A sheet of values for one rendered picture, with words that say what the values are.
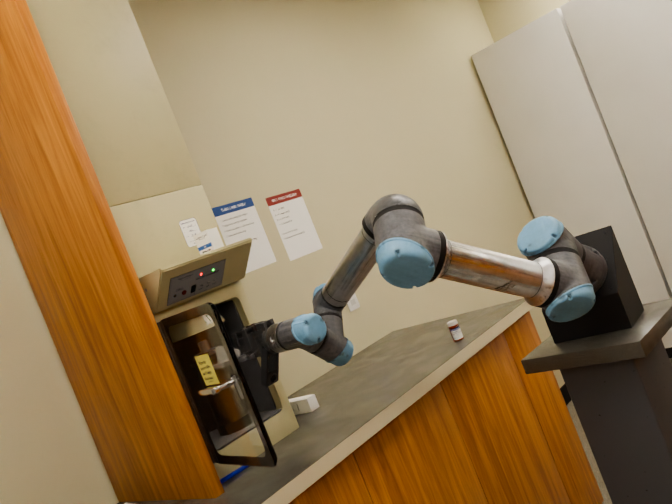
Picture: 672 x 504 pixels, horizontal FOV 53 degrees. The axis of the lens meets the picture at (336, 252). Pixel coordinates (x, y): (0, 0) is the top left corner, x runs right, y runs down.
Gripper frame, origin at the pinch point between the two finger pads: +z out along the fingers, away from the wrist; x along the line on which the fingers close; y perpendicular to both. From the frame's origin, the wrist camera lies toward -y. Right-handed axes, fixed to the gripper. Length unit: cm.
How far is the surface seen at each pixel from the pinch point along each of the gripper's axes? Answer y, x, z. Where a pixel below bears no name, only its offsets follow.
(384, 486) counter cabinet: -46, -12, -24
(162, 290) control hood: 24.3, 15.5, -4.5
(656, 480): -65, -46, -79
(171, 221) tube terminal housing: 41.5, -0.3, 2.7
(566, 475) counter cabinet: -91, -100, -24
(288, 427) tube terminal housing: -25.6, -11.3, 2.9
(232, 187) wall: 54, -65, 46
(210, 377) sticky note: 0.4, 19.2, -15.0
